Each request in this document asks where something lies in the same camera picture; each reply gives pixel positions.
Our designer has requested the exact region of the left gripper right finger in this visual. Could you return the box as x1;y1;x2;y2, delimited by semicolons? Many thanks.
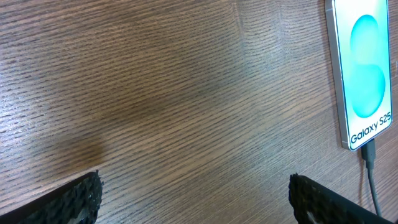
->
289;174;392;224

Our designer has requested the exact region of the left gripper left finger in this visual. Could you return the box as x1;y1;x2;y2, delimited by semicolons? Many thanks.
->
1;171;103;224

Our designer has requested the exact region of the turquoise Galaxy S25 smartphone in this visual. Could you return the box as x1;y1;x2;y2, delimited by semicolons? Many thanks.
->
325;0;393;151

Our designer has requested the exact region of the black USB charging cable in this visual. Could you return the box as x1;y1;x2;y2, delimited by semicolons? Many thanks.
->
360;138;382;217

